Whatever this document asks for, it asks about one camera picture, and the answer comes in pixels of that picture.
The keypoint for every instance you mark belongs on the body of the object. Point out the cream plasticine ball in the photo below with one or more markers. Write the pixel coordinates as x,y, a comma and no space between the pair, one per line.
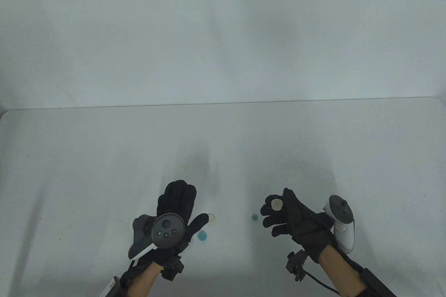
212,219
277,204

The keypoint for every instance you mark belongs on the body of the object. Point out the person's left forearm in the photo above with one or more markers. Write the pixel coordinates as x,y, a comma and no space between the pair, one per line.
144,281

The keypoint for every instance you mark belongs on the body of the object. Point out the white and grey controller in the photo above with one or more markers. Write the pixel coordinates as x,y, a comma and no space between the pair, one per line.
167,231
343,224

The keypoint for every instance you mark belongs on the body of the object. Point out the black glove sensor module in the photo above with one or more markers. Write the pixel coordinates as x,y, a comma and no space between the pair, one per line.
172,268
296,265

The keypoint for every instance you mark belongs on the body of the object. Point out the white and grey right controller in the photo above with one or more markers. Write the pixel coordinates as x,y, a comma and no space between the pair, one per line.
343,224

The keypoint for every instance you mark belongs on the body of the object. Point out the person's left hand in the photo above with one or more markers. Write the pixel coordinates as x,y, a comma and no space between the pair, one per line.
177,199

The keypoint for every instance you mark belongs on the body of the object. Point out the person's right hand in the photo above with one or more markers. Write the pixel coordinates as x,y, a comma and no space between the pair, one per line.
306,231

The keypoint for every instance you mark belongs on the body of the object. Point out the person's right forearm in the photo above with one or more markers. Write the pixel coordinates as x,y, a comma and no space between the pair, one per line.
343,274

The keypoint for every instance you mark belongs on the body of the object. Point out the white and grey left controller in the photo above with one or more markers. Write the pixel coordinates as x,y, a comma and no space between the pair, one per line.
167,231

